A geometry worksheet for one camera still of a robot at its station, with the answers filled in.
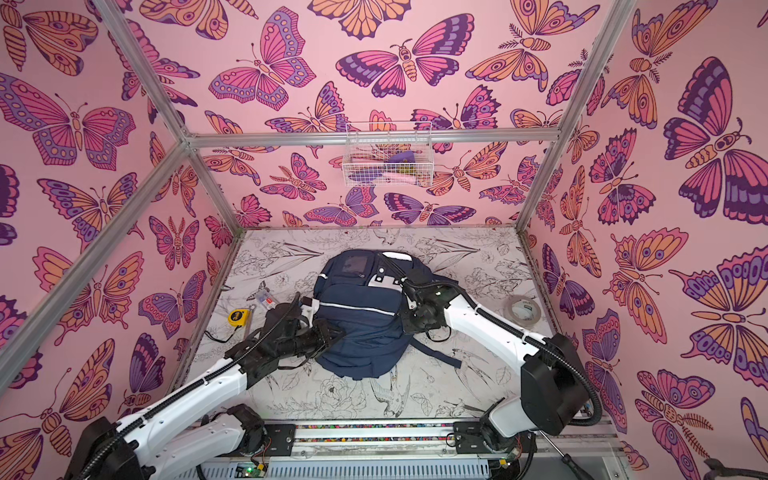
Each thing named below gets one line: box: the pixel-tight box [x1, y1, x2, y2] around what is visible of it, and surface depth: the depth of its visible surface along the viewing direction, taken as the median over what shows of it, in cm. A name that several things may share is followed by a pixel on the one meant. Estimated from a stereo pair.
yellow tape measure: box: [228, 308, 250, 327], surface depth 96 cm
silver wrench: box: [244, 304, 257, 341], surface depth 99 cm
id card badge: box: [246, 280, 280, 310], surface depth 102 cm
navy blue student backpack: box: [313, 249, 462, 379], surface depth 83 cm
